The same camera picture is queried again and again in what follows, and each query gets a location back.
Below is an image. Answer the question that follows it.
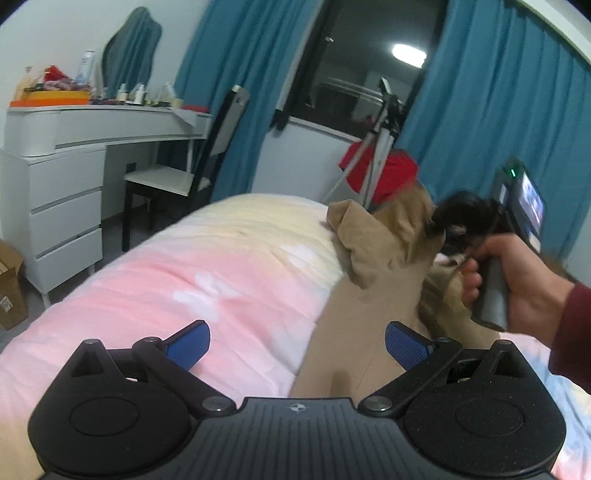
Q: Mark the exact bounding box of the tan hoodie with white print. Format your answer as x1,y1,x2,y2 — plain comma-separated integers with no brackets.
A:
290,184,499,402

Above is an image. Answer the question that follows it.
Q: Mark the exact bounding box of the dark red sleeve forearm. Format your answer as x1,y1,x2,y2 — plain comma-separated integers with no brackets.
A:
549,283,591,394

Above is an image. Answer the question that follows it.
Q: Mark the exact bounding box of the person's right hand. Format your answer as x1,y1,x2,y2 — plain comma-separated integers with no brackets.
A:
461,234,575,347

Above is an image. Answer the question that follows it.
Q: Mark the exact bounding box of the red garment on tripod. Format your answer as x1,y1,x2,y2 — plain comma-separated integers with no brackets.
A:
346,145,419,207

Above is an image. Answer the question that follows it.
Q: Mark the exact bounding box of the pastel tie-dye bed duvet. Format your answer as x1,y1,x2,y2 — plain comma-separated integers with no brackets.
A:
0,193,591,480

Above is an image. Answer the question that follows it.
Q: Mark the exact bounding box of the blue curtain right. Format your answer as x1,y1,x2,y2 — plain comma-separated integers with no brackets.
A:
398,1,590,257

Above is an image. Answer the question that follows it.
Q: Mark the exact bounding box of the blue curtain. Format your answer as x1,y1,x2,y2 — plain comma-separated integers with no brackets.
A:
398,1,590,257
172,0,327,203

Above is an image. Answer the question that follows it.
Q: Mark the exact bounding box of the white black chair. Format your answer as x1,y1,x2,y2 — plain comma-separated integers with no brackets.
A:
121,85,250,252

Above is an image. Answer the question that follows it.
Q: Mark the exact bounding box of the cardboard box on floor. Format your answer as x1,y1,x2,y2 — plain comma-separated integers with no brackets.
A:
0,241,28,330

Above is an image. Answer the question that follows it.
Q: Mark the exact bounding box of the dark window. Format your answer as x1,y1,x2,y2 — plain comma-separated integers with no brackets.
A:
271,1,448,137

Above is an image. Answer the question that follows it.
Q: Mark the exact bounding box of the white dressing table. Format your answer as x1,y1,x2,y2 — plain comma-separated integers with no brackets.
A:
1,105,211,306

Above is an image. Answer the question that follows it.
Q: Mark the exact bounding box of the blue curtain left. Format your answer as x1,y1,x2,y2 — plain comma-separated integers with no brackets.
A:
172,0,327,203

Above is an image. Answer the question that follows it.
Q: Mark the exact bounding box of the orange tray on table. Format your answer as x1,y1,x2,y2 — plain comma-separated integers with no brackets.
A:
9,90,90,108

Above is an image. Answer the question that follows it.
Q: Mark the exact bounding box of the silver camera tripod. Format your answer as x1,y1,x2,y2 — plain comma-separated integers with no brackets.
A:
322,77,407,210

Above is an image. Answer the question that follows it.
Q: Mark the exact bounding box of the wavy wall mirror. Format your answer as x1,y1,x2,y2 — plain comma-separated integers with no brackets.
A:
101,6,162,99

